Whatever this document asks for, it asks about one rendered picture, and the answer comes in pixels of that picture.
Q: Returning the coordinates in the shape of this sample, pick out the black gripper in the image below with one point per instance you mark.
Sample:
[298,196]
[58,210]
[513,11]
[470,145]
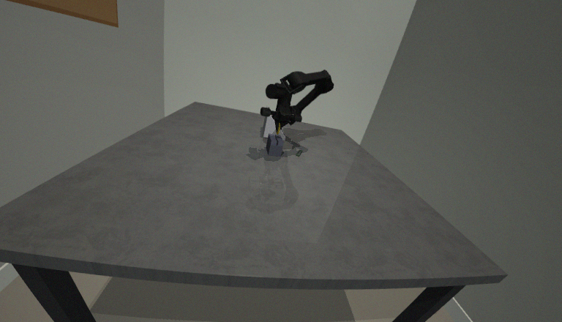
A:
[267,112]

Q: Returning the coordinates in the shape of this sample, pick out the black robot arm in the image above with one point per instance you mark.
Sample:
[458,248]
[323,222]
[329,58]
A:
[298,80]

